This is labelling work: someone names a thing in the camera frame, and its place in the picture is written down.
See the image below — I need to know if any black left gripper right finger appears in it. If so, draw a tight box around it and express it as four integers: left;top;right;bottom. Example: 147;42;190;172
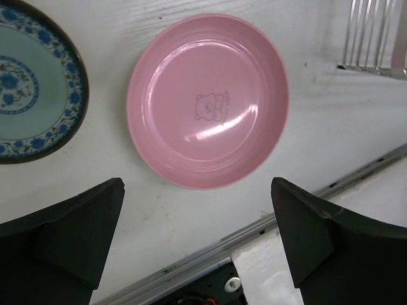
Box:
271;177;406;304

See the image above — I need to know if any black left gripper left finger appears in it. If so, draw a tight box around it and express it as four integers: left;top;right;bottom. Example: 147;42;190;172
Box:
1;178;125;304

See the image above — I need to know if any black blue patterned plate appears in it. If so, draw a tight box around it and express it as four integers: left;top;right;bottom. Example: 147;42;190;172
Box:
1;1;89;164

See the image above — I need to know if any pink plate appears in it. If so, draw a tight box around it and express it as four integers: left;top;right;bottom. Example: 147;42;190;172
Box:
126;14;289;190

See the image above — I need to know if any metal wire dish rack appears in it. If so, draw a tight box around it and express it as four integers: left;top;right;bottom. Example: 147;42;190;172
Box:
337;0;406;81

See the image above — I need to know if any aluminium front rail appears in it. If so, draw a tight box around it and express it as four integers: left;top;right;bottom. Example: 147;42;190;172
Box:
97;144;406;304

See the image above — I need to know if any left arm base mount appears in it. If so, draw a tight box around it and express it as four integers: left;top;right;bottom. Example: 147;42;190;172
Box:
155;262;247;304

